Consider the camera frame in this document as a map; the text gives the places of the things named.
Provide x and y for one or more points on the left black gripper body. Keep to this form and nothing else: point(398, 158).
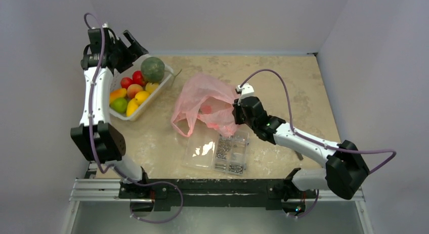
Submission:
point(124, 57)

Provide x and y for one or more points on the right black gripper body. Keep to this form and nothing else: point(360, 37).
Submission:
point(239, 113)

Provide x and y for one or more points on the green netted melon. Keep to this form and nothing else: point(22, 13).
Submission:
point(153, 69)

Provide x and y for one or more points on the pink plastic bag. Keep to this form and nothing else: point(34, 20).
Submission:
point(208, 100)

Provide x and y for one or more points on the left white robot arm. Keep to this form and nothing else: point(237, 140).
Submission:
point(95, 136)

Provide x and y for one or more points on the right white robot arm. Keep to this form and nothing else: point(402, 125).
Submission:
point(341, 171)

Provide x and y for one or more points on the small red apple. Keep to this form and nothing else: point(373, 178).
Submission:
point(126, 82)

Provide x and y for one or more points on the white plastic basket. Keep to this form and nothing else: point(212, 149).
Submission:
point(168, 77)

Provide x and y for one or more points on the large red apple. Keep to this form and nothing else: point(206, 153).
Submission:
point(138, 78)

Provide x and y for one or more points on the peach fruit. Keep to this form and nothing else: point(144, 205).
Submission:
point(133, 89)

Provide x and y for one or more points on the orange yellow mango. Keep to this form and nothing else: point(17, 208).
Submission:
point(117, 94)

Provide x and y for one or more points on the pale yellow fruit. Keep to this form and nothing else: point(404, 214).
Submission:
point(151, 87)

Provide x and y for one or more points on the yellow lemon fruit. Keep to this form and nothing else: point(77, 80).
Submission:
point(141, 97)
point(131, 107)

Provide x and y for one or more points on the clear plastic screw box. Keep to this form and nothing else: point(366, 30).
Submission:
point(209, 150)

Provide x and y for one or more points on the green lime fruit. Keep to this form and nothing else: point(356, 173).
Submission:
point(119, 105)

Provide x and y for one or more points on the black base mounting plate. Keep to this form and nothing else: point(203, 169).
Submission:
point(270, 194)

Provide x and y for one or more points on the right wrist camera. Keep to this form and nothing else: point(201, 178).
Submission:
point(244, 91)

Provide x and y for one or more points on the black T-handle tool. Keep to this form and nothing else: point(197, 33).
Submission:
point(299, 155)

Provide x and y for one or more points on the aluminium frame rail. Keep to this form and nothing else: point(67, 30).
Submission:
point(103, 190)

